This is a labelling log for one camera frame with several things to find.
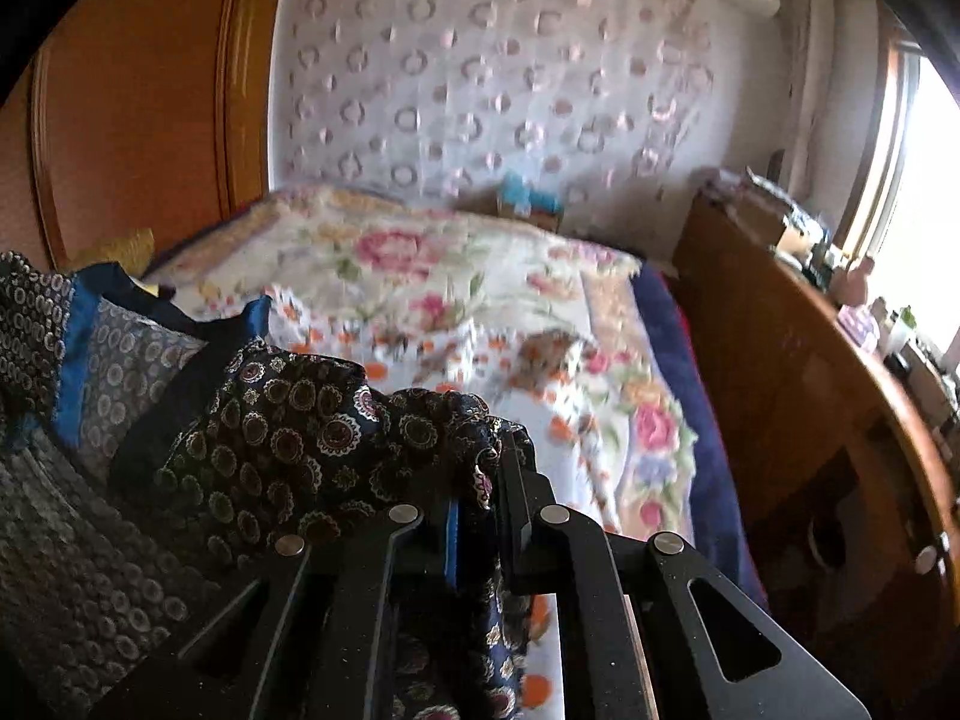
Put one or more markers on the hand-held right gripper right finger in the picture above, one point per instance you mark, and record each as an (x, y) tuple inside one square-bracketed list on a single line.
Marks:
[(517, 540)]

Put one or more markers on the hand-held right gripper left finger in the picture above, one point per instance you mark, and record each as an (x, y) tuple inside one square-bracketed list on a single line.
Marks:
[(452, 540)]

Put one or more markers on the dark blue circle-print shirt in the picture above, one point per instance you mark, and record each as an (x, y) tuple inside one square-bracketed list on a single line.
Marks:
[(300, 427)]

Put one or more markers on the dark blue blanket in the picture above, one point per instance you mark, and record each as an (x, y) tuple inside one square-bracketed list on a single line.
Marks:
[(697, 405)]

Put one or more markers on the floral quilt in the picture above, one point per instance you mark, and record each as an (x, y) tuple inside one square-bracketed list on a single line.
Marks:
[(397, 247)]

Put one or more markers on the long wooden cabinet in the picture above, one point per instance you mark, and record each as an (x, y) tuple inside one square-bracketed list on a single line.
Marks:
[(765, 352)]

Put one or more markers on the cardboard box with blue bag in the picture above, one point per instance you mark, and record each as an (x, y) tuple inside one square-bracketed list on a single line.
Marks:
[(529, 202)]

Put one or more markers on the pink tissue pack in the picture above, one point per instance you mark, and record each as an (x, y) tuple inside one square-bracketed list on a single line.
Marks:
[(860, 324)]

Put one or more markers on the brown cardboard box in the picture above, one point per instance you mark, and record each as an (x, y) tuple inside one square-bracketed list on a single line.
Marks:
[(769, 221)]

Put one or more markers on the pink bottle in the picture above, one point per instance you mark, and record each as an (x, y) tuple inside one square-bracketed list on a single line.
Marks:
[(855, 281)]

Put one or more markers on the stack of papers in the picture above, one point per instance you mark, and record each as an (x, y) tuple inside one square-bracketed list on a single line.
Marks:
[(750, 184)]

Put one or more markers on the green-capped bottle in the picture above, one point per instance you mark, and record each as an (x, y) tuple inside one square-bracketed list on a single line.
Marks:
[(902, 330)]

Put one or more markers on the circle-patterned sheer curtain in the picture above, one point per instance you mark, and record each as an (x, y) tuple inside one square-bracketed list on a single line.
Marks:
[(487, 90)]

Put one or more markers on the wooden wardrobe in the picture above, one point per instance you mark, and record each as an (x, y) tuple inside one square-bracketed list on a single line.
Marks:
[(150, 127)]

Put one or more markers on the window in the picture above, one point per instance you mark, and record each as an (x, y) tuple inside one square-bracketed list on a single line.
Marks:
[(930, 202)]

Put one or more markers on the bundled window curtain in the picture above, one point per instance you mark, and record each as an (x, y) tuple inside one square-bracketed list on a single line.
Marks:
[(806, 52)]

